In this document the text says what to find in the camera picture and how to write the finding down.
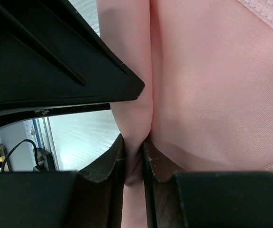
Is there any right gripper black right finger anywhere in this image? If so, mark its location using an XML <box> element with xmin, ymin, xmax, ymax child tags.
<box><xmin>142</xmin><ymin>140</ymin><xmax>273</xmax><ymax>228</ymax></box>

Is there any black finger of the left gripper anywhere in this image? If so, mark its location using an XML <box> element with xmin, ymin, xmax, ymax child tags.
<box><xmin>0</xmin><ymin>0</ymin><xmax>145</xmax><ymax>112</ymax></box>
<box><xmin>0</xmin><ymin>103</ymin><xmax>110</xmax><ymax>130</ymax></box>

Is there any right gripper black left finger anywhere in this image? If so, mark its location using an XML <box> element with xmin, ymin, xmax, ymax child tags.
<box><xmin>0</xmin><ymin>135</ymin><xmax>125</xmax><ymax>228</ymax></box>

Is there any pink cloth napkin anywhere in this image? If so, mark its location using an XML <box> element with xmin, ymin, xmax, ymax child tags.
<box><xmin>97</xmin><ymin>0</ymin><xmax>273</xmax><ymax>228</ymax></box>

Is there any black cable in background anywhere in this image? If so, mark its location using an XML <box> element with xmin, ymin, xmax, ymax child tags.
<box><xmin>0</xmin><ymin>139</ymin><xmax>56</xmax><ymax>172</ymax></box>

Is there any aluminium mounting rail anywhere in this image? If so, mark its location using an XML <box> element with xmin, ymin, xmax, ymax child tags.
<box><xmin>32</xmin><ymin>117</ymin><xmax>59</xmax><ymax>171</ymax></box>

